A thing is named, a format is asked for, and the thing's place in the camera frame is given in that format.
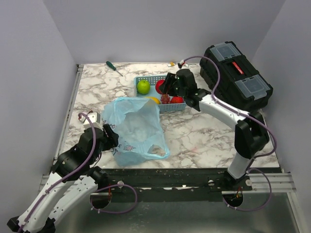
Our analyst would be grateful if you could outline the red fake apple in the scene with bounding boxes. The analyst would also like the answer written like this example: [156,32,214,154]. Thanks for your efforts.
[155,79,165,95]

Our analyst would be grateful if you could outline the red fake grapes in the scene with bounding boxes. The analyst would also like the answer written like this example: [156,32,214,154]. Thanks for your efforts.
[160,94,171,104]

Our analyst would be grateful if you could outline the red fake fruit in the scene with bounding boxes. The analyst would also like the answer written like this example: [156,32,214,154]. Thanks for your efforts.
[171,97,184,104]

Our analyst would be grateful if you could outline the yellow fake lemon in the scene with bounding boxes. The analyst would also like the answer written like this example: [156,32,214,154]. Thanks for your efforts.
[147,97,161,104]

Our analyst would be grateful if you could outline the light blue plastic basket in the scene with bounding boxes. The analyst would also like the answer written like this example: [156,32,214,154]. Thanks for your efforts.
[134,75,186,113]

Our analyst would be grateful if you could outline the green fake apple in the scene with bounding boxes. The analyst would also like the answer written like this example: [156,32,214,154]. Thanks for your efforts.
[137,80,151,95]

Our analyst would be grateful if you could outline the light blue plastic bag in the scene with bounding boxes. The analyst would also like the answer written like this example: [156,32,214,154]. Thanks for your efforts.
[101,97,171,166]

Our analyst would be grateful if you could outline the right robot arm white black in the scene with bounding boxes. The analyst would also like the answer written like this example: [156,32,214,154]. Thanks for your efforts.
[159,69,269,190]

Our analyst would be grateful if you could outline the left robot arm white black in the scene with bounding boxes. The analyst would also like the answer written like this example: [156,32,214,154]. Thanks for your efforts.
[7,124,119,233]

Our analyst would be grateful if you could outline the small yellow white object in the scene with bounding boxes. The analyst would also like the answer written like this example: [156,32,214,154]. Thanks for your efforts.
[168,62,176,67]

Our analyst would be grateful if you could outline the black plastic toolbox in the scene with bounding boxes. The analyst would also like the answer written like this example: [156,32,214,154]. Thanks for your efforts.
[204,41,273,112]

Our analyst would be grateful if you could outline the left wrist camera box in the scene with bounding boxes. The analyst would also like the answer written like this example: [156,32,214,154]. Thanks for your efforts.
[78,112,102,129]

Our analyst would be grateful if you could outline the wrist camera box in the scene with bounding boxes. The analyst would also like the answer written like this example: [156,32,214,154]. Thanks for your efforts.
[177,60,186,69]
[78,112,102,129]

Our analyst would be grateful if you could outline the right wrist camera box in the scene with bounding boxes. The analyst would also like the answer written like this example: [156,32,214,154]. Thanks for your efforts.
[177,60,186,69]

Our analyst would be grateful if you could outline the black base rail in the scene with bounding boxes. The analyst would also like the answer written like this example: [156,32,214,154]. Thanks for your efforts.
[50,165,253,203]

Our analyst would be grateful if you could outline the green handled screwdriver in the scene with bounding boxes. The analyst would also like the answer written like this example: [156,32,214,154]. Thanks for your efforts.
[106,61,123,77]

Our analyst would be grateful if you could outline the aluminium frame rail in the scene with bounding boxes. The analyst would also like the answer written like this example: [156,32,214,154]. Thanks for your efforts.
[36,64,85,195]

